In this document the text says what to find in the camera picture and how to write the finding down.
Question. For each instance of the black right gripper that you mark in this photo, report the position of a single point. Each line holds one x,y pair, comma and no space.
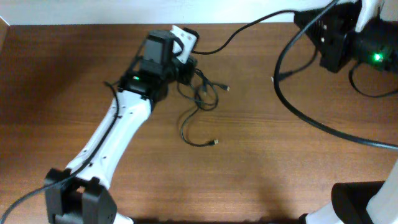
339,25

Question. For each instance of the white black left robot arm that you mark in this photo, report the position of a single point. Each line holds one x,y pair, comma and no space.
80,192

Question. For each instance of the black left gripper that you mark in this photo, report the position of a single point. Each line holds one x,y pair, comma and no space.
188,75

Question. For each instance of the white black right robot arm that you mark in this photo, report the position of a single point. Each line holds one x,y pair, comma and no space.
346,130

